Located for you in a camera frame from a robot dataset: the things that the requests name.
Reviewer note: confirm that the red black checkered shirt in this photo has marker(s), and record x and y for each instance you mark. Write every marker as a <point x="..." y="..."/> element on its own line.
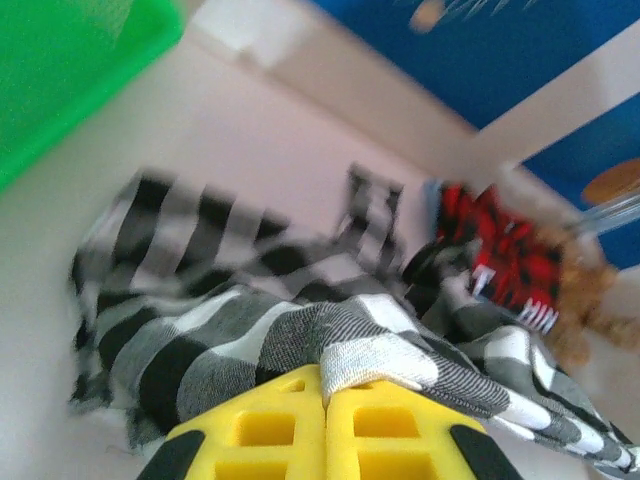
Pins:
<point x="500" y="250"/>

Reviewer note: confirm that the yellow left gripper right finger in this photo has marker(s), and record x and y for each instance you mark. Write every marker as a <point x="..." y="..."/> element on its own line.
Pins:
<point x="390" y="440"/>

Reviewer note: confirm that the brown teddy bear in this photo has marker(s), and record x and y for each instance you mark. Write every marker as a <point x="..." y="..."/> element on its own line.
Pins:
<point x="590" y="305"/>

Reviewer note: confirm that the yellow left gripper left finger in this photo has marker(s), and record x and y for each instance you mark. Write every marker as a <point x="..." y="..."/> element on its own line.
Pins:
<point x="280" y="435"/>

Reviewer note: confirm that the green plastic basket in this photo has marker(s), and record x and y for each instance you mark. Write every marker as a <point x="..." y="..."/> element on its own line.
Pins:
<point x="65" y="75"/>

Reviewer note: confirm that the black white checkered shirt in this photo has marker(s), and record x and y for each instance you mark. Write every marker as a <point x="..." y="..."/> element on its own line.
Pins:
<point x="210" y="330"/>

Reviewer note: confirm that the aluminium corner post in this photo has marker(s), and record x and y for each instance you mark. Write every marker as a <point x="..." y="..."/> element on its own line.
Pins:
<point x="612" y="212"/>

